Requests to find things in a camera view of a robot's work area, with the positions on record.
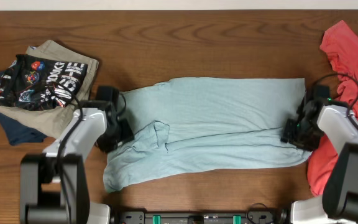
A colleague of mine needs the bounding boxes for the red t-shirt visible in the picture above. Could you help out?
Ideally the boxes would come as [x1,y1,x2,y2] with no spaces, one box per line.
[306,20,358,197]

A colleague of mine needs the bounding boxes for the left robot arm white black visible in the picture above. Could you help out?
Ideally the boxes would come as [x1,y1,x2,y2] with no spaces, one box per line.
[19,100,133,224]

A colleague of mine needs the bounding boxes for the navy folded garment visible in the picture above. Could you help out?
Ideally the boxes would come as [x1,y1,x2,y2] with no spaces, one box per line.
[0,72,47,146]

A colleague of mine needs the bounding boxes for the beige folded garment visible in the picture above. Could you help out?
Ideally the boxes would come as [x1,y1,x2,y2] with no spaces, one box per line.
[0,40,99,138]

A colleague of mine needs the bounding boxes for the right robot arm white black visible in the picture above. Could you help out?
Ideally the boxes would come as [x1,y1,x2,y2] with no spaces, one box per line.
[281,98,358,223]

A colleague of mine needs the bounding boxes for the light blue t-shirt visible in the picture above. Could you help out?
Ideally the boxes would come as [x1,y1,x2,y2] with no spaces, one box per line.
[103,78,309,192]

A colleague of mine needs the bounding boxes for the black printed folded shirt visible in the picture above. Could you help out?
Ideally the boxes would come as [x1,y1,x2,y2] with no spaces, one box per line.
[0,54,88,111]

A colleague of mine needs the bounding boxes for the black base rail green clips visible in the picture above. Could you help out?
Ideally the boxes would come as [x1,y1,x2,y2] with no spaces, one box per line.
[110,203,290,224]

